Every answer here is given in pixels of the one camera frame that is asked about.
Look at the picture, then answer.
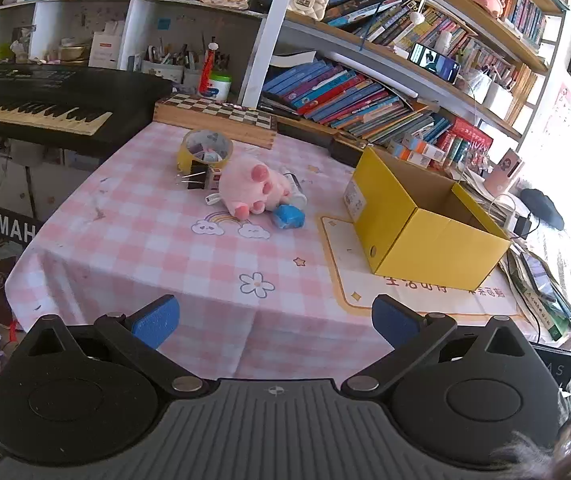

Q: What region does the pink plush pig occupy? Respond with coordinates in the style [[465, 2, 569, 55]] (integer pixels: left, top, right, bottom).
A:
[[218, 156, 291, 218]]

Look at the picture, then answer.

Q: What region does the black cap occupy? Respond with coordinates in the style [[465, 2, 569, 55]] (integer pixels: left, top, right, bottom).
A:
[[520, 188, 565, 231]]

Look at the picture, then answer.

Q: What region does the pink wall poster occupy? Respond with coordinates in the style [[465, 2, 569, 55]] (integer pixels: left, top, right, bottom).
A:
[[540, 85, 571, 161]]

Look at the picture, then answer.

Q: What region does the stack of newspapers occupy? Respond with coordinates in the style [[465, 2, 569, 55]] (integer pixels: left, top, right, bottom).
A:
[[458, 167, 521, 228]]

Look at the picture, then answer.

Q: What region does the blue packet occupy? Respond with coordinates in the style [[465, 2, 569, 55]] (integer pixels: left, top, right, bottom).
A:
[[272, 204, 305, 231]]

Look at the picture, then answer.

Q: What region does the yellow tape roll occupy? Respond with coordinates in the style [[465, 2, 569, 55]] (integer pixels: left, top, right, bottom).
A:
[[176, 129, 234, 173]]

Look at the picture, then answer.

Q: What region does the pink card box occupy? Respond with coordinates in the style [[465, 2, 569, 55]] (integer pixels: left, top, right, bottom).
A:
[[484, 149, 523, 196]]

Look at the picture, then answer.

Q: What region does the red tube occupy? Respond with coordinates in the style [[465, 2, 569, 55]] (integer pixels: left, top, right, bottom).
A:
[[200, 44, 217, 96]]

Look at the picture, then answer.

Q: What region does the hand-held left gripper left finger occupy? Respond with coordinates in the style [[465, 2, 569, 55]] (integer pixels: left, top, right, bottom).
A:
[[24, 294, 216, 398]]

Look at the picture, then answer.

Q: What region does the yellow cardboard box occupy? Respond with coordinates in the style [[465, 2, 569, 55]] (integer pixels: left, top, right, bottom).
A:
[[353, 146, 512, 291]]

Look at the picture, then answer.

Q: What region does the row of upright books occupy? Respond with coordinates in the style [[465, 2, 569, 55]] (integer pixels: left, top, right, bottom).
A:
[[315, 0, 516, 81]]

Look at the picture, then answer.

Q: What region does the white wooden bookshelf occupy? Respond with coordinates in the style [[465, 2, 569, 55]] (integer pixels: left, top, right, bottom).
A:
[[242, 0, 571, 161]]

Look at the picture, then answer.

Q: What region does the white jar green lid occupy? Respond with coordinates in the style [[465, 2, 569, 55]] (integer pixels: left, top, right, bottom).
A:
[[200, 72, 232, 102]]

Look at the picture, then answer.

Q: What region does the white tube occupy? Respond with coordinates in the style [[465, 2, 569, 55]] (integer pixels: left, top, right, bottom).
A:
[[280, 172, 309, 207]]

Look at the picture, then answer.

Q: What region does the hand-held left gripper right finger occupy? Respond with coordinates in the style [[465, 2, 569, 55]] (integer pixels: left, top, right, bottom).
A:
[[340, 294, 536, 397]]

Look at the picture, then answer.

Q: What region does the orange white small box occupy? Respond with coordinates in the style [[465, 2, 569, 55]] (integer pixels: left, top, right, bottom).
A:
[[403, 135, 446, 161], [388, 142, 431, 168]]

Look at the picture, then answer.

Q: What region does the white box red label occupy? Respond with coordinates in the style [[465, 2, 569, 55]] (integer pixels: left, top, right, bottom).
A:
[[88, 31, 125, 70]]

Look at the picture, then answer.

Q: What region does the black electronic keyboard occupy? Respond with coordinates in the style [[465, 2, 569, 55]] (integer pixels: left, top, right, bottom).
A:
[[0, 64, 173, 158]]

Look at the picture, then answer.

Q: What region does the row of thin books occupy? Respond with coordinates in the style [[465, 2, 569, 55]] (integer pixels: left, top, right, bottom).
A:
[[495, 0, 549, 46]]

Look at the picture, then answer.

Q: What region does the wooden chessboard box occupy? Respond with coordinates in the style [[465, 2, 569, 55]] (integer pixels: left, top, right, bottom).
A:
[[152, 92, 278, 150]]

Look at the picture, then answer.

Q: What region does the row of leaning books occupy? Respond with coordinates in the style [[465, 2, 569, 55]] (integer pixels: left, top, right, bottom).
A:
[[260, 57, 496, 168]]

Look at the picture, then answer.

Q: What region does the green book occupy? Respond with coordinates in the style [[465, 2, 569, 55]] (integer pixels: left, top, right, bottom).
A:
[[515, 280, 571, 341]]

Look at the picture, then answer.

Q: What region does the pink checked cloth desktop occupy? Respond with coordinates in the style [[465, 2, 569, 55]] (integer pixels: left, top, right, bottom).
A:
[[5, 120, 541, 376]]

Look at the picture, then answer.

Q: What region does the black lettered panel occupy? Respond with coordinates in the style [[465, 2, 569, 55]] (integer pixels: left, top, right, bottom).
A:
[[0, 195, 41, 247]]

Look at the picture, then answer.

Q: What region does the lit smartphone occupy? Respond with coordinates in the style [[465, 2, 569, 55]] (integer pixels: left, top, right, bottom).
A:
[[409, 42, 461, 84]]

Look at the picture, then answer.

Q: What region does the pen holder with pens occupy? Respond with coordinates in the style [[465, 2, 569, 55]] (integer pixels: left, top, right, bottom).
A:
[[140, 35, 201, 86]]

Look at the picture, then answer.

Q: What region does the white cubby shelf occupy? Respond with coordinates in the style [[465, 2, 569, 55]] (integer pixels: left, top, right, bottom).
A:
[[0, 0, 266, 106]]

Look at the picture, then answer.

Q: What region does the tablet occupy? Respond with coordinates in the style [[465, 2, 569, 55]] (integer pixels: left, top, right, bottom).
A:
[[518, 250, 566, 306]]

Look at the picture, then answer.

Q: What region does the small grey blue toy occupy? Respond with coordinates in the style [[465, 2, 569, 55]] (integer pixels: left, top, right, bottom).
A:
[[188, 142, 221, 163]]

